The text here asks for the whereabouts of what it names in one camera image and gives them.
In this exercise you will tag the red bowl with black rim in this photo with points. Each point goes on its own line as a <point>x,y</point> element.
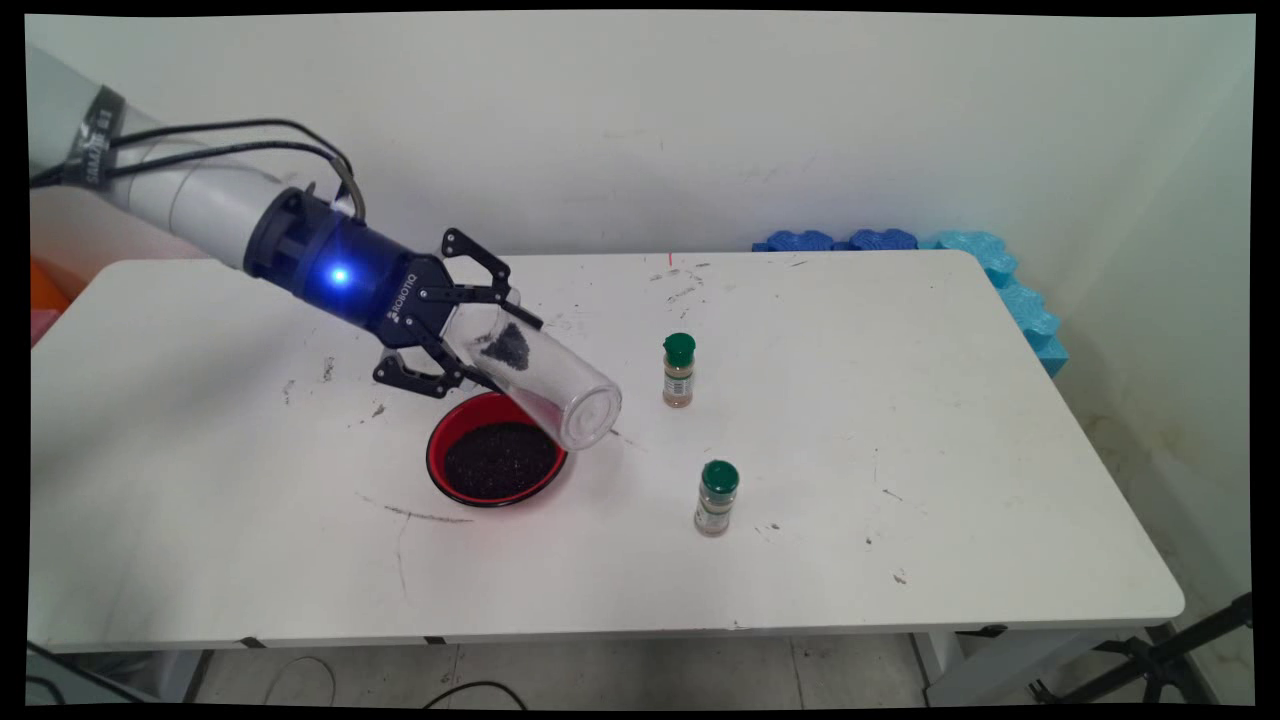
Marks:
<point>452,430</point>

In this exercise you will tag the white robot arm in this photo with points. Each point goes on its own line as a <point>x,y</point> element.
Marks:
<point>190,195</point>

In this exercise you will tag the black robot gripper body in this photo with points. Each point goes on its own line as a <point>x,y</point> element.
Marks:
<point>350,270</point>

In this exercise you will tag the white table leg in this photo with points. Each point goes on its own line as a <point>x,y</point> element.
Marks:
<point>1000,665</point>

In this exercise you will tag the light blue foam mat piece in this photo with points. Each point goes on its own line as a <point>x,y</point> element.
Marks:
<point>1020,300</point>

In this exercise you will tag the green-capped spice bottle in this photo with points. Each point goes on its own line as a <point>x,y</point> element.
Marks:
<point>716,500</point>
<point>678,375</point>

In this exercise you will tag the clear plastic jar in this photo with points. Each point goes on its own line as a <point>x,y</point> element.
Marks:
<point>560,390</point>

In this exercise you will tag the dark blue foam mat piece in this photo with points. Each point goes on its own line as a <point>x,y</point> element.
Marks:
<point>882,240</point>
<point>795,241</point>

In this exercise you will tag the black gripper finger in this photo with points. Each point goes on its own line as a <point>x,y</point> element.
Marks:
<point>485,262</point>
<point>420,375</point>

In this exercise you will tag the black seeds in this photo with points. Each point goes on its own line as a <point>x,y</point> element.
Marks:
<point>495,465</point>
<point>508,345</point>

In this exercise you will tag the black tripod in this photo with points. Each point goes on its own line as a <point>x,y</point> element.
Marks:
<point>1150,660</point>

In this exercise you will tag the orange box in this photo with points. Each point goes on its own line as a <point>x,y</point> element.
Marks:
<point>45,295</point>

